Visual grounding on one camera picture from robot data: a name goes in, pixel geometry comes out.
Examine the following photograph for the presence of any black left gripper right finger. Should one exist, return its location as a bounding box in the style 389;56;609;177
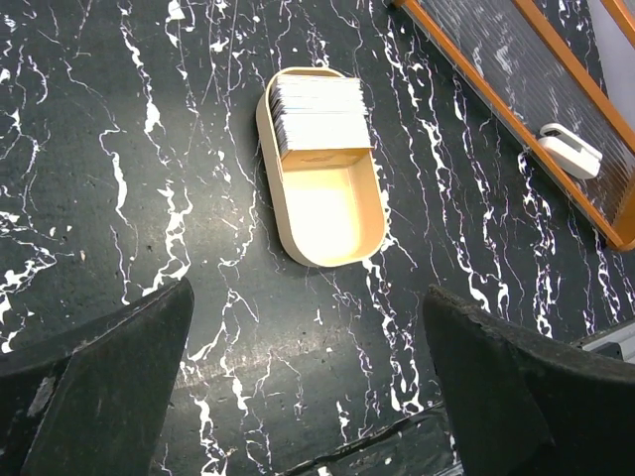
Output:
422;286;634;475

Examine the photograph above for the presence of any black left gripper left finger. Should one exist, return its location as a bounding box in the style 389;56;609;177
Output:
1;279;194;475

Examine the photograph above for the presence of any beige oval card tray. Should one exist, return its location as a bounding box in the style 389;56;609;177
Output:
256;67;388;268

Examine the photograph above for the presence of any white card stack in tray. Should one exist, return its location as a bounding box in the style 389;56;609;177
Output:
269;74;371;156

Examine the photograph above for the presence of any orange wooden shelf rack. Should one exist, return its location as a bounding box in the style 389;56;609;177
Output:
395;1;634;251

